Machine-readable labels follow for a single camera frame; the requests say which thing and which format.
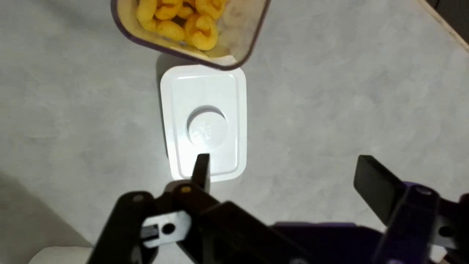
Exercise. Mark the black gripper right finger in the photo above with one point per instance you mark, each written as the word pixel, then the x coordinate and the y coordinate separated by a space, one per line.
pixel 416 220

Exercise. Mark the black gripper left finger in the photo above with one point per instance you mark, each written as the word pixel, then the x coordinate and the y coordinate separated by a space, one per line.
pixel 221 234

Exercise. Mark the white lid with round button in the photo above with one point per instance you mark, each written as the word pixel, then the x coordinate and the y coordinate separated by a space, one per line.
pixel 206 96

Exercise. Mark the clear plastic food container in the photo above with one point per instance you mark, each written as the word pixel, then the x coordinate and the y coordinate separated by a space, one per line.
pixel 240 33

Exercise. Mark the clear container with yellow snacks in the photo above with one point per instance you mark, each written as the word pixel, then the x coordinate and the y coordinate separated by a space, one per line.
pixel 196 29

